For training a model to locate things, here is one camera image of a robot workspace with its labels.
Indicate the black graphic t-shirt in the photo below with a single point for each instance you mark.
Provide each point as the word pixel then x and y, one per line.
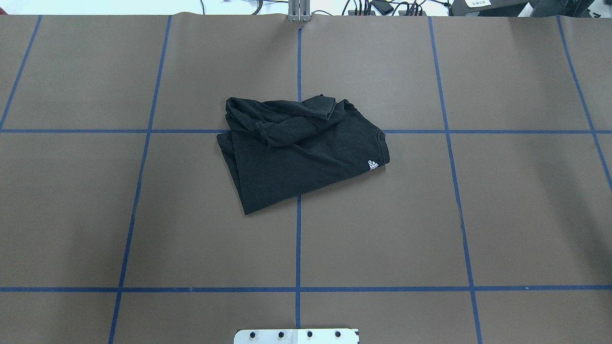
pixel 280 149

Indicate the black printer device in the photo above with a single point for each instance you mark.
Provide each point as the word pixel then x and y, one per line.
pixel 487 8

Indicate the aluminium frame post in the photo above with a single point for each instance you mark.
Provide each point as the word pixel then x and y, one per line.
pixel 299 11

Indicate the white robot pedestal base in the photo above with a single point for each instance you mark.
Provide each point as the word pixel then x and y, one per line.
pixel 298 336

